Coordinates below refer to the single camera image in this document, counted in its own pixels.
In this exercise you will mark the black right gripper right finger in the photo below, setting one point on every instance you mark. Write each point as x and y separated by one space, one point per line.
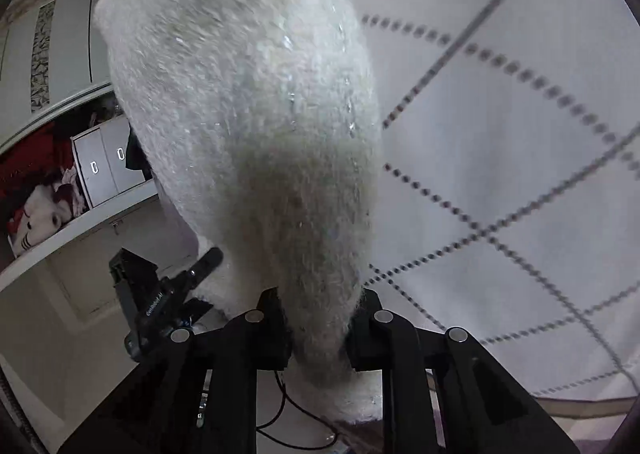
444 392

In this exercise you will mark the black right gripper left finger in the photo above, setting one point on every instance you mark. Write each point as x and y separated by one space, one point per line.
195 397

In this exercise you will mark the cream tweed jacket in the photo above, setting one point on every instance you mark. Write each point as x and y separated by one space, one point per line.
260 120

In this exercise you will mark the red clothes in wardrobe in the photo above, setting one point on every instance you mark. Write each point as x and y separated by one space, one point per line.
40 186

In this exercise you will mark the white sliding wardrobe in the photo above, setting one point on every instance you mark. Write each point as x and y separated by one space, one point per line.
54 69

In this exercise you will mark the white quilted mat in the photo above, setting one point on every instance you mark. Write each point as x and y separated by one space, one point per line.
509 197

